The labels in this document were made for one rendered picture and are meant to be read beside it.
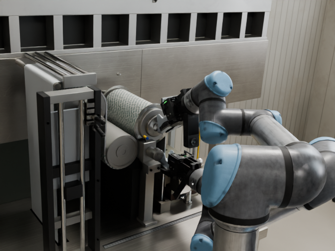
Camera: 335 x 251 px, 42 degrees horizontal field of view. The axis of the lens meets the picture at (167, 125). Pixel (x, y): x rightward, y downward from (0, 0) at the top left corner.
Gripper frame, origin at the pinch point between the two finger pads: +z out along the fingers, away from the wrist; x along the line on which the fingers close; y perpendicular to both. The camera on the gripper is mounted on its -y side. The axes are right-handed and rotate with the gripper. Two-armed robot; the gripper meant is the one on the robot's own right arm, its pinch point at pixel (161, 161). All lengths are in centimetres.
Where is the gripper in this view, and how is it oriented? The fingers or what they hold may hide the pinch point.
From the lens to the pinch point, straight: 160.6
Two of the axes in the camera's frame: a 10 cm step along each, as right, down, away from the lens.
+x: -8.1, 1.6, -5.6
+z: -5.8, -3.1, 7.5
